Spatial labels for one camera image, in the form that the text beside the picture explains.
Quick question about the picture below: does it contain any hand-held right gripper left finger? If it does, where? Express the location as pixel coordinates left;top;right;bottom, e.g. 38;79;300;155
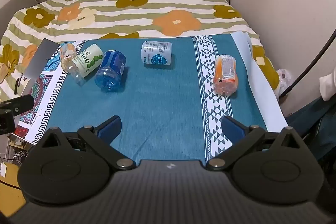
39;116;136;170

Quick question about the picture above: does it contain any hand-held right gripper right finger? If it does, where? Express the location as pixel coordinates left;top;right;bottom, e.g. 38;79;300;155
206;116;302;170

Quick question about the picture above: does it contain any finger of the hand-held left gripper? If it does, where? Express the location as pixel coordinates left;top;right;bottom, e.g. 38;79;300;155
0;95;35;116
0;111;16;135

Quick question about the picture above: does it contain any mandala printed cloth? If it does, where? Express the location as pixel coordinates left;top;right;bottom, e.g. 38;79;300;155
14;40;87;146

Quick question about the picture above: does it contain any silver laptop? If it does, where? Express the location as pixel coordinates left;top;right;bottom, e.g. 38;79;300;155
27;38;61;81

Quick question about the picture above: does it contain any orange drink bottle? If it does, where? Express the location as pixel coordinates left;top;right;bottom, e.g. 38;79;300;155
213;54;239;96

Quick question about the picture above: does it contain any teal patterned cloth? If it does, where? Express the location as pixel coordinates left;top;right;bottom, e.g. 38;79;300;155
52;31;289;161

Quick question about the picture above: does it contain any blue plastic bottle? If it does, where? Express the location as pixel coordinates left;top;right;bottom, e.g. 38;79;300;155
94;50;127;93

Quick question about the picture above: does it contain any small clear orange bottle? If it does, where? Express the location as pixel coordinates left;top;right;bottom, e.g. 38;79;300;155
60;43;86;86

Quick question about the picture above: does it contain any green white label bottle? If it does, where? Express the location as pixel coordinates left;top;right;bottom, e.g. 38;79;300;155
71;43;104;79

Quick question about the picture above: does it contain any white plastic bag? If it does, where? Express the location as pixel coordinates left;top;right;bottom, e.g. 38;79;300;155
276;69;294;98

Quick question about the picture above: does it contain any dark cloth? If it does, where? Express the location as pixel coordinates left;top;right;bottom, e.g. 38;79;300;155
285;95;336;161

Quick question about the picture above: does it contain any white blue label bottle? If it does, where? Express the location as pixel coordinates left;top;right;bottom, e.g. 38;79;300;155
141;41;173;67

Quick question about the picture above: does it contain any grey sofa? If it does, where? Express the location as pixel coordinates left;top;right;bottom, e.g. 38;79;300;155
0;0;38;38

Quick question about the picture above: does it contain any black curved tube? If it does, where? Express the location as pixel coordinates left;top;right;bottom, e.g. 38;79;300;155
278;29;336;97

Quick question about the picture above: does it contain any white cloth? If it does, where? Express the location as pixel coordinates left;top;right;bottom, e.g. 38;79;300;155
319;72;336;102

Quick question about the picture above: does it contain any floral striped blanket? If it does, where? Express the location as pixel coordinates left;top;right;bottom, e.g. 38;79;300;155
0;0;280;98

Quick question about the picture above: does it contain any tangle of white cables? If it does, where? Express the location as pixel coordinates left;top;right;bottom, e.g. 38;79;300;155
7;133;33;165

